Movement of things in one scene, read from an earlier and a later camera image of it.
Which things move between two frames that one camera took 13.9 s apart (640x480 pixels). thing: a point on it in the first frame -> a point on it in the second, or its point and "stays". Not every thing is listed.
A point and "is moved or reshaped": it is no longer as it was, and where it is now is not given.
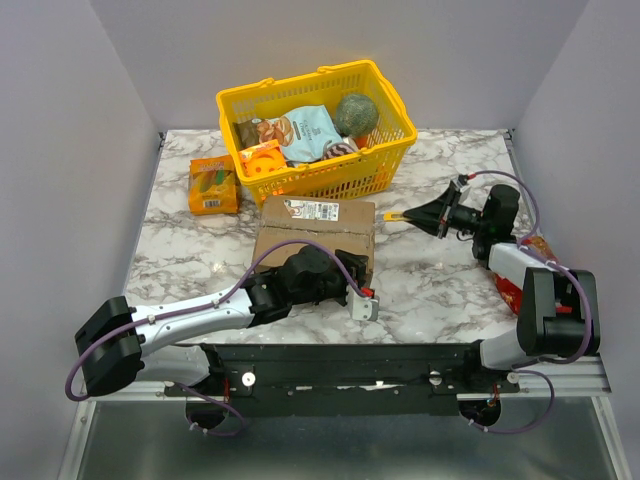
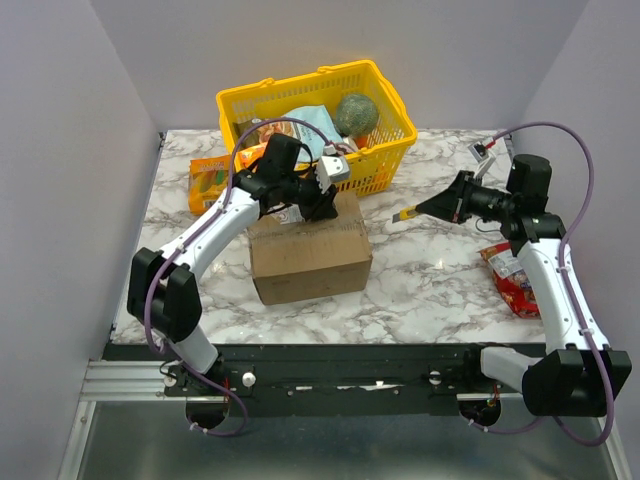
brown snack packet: [248, 133] stays
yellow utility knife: [393, 217] is moved or reshaped
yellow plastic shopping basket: [357, 174] stays
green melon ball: [356, 115] stays
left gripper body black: [356, 269] -> [311, 200]
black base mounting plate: [347, 379] stays
